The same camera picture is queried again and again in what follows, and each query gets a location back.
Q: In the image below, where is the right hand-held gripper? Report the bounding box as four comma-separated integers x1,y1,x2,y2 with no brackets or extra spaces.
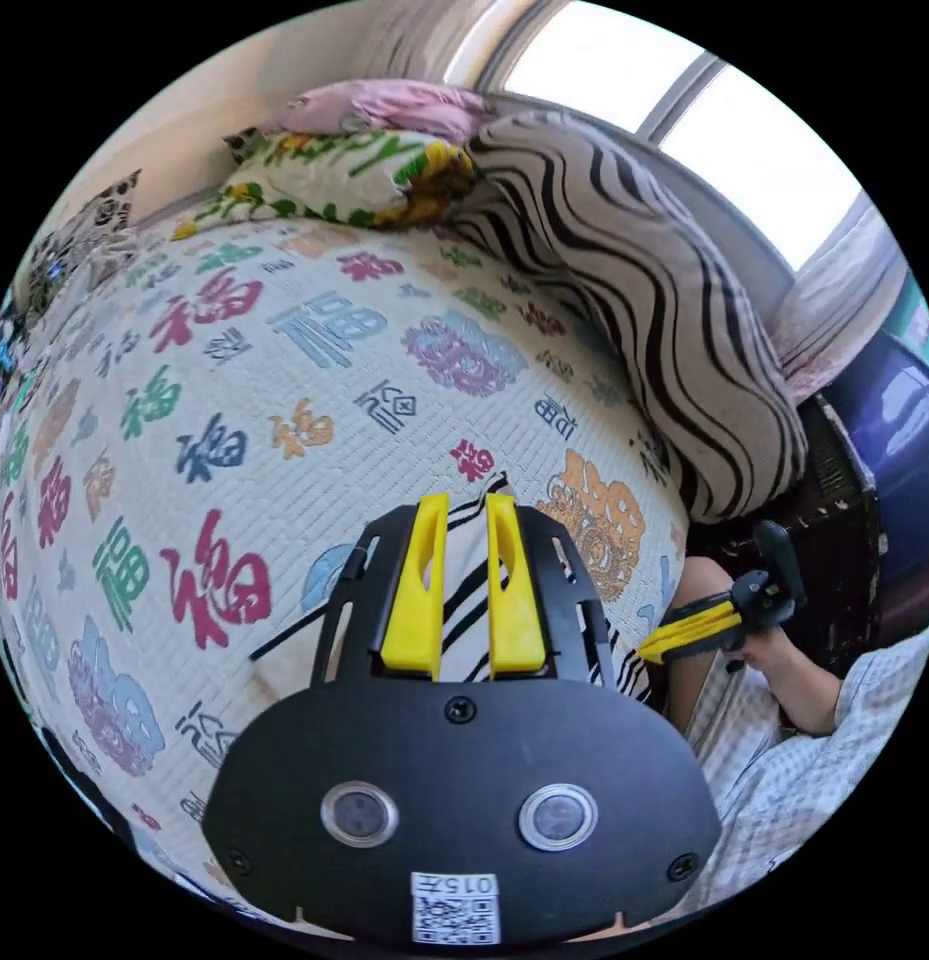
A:
636,571,807,673

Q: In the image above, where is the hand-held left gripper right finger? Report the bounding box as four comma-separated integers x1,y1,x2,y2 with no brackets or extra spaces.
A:
485,491,545,673

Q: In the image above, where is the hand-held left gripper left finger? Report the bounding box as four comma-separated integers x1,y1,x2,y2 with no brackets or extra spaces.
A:
380,494,451,670

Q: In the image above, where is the black and white striped short sleeve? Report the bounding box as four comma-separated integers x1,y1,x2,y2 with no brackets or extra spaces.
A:
432,470,654,706

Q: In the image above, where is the person's right forearm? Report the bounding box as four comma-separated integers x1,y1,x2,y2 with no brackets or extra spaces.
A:
763,646,845,738

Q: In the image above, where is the wavy striped black white cushion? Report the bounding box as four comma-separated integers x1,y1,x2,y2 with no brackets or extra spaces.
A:
448,112,810,526

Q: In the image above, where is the person's right hand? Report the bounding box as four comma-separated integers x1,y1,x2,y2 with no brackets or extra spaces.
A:
739,633,810,690

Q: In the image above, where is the bed with printed quilt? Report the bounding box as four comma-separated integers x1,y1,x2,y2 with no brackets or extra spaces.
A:
0,215,692,939

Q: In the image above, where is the person's body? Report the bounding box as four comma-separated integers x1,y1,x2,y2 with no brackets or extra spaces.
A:
662,558,929,925

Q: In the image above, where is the pale pink curtain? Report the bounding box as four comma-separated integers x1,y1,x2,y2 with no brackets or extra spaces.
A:
767,191,912,391

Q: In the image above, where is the floral yellow green pillow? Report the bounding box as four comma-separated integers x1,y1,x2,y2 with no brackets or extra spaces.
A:
171,128,480,240

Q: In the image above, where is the black and white patterned cushion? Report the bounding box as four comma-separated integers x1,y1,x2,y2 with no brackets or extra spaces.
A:
25,168,144,301

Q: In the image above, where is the pink pillow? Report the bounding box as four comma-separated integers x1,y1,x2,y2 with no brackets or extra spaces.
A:
280,78,503,144

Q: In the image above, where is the window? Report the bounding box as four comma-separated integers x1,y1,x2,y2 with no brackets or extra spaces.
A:
445,0,867,275

